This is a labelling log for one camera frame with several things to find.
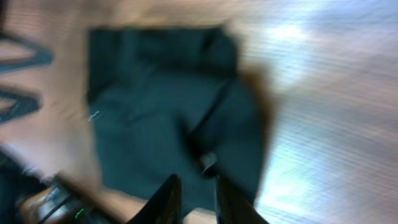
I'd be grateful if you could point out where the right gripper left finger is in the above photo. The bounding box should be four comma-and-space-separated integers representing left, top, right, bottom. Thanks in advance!
126, 174, 182, 224

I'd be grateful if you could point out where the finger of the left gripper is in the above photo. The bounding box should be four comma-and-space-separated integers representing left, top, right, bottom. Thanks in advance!
1, 88, 40, 124
1, 35, 53, 73

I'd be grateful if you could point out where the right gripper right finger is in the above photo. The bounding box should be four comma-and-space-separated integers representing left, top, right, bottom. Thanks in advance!
215, 176, 269, 224

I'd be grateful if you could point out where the black t-shirt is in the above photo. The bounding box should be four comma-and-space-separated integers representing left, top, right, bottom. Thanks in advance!
87, 27, 264, 214

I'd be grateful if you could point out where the robot base electronics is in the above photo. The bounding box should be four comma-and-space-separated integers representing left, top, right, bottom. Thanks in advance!
1, 153, 122, 224

